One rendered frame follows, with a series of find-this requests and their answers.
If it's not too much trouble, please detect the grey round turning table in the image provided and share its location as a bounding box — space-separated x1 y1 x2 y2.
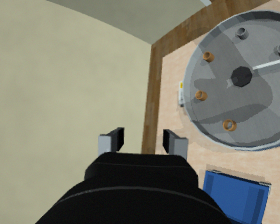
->
178 9 280 151

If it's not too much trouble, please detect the bronze bushing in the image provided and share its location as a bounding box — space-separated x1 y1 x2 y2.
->
203 51 214 62
223 119 237 131
195 90 207 101

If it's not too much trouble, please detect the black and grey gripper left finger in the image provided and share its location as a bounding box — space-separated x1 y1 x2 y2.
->
98 127 124 157

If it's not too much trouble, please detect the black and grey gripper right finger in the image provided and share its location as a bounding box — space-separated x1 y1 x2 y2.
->
163 129 188 160

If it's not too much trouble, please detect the blue rectangular crate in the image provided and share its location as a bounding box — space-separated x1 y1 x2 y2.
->
203 170 272 224

